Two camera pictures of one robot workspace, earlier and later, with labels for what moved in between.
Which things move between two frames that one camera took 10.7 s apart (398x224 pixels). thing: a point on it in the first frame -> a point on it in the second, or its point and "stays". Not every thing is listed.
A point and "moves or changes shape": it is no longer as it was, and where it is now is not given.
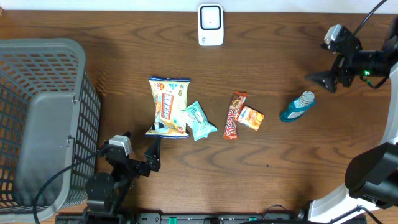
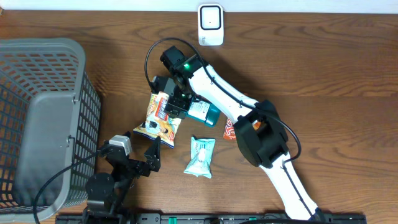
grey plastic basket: (50, 119) stays
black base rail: (212, 218) stays
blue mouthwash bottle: (298, 106) -> (204, 111)
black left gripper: (155, 158) stays
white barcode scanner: (211, 24) stays
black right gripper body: (367, 63) -> (177, 99)
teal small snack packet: (195, 117) -> (201, 152)
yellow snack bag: (171, 98) moves or changes shape
